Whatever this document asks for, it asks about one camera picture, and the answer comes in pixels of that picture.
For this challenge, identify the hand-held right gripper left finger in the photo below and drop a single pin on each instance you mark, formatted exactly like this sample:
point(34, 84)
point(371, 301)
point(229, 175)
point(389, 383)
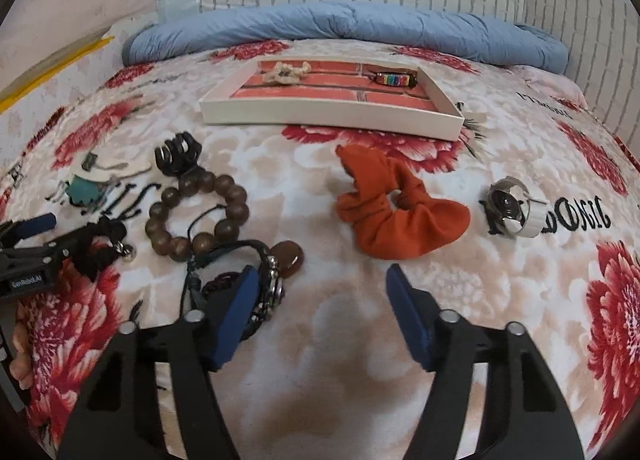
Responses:
point(235, 320)

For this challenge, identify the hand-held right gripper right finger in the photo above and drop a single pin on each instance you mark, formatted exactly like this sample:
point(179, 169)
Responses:
point(407, 320)

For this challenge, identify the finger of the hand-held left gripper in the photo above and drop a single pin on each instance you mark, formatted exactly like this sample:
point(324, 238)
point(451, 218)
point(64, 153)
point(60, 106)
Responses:
point(65, 245)
point(35, 225)

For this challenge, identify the teal hair clip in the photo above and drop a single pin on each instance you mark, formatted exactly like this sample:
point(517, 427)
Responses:
point(85, 190)

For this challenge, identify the small black clip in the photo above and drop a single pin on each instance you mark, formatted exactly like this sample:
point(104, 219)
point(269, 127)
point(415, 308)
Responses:
point(89, 161)

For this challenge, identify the brown oval pendant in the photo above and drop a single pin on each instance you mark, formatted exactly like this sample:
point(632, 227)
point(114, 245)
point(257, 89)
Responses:
point(289, 255)

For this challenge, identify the orange scrunchie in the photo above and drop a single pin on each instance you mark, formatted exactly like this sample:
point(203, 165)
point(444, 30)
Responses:
point(400, 230)

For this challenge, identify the white hair clip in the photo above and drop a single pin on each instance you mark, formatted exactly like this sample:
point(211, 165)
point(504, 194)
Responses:
point(530, 225)
point(120, 163)

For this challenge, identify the black claw hair clip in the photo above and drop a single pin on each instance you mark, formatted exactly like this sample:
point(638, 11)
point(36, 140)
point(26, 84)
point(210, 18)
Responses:
point(172, 160)

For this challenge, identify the white tray with brick liner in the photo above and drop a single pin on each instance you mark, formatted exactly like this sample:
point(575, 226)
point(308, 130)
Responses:
point(325, 118)

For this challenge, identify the person's left hand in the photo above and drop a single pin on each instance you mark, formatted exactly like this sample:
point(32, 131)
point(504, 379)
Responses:
point(21, 355)

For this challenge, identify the red floral blanket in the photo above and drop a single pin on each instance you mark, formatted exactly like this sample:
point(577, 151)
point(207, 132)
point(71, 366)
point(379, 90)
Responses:
point(310, 180)

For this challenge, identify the cream scrunchie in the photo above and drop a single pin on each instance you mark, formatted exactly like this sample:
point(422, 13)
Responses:
point(285, 73)

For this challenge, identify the blue rolled quilt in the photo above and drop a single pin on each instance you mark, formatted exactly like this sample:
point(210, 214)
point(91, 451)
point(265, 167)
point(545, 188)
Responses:
point(300, 25)

